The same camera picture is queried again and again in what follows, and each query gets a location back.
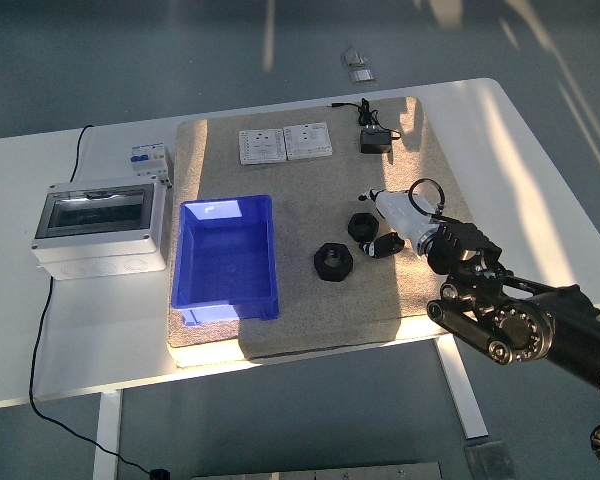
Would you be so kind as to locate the open metal floor socket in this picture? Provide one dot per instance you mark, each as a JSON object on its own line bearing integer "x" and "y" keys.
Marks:
{"x": 352, "y": 57}

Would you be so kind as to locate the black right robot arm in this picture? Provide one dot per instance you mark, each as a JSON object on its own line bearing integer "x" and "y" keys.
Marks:
{"x": 520, "y": 330}

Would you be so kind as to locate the grey metal foot plate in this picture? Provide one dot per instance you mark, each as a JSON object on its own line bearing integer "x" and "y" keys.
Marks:
{"x": 490, "y": 462}

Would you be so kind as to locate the flat metal floor socket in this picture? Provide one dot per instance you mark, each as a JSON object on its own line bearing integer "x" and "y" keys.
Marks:
{"x": 362, "y": 76}

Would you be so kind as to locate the blue plastic bin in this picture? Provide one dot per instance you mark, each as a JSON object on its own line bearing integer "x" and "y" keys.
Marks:
{"x": 220, "y": 260}

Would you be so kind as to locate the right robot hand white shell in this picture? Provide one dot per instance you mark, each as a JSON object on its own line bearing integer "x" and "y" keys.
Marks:
{"x": 400, "y": 215}

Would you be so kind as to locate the large black hex nut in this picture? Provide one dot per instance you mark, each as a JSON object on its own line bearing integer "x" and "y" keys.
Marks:
{"x": 325, "y": 270}

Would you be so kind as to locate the white wall socket panel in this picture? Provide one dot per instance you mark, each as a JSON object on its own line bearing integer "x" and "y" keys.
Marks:
{"x": 260, "y": 147}
{"x": 307, "y": 140}

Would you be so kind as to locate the white table leg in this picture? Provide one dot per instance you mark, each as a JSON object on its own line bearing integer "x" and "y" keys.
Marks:
{"x": 462, "y": 390}
{"x": 107, "y": 435}

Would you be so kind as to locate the long grey metal plate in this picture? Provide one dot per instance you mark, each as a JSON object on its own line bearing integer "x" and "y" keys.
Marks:
{"x": 330, "y": 472}

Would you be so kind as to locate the white distribution box clear lid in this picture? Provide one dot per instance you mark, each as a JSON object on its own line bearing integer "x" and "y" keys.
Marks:
{"x": 100, "y": 260}

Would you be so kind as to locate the white blue circuit breaker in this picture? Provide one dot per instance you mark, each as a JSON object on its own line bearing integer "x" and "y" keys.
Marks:
{"x": 145, "y": 160}

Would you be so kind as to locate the grey-brown mat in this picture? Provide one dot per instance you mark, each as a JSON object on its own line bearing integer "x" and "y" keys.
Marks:
{"x": 330, "y": 190}

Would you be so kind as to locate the small black hex nut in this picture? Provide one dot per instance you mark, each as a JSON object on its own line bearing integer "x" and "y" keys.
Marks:
{"x": 356, "y": 231}

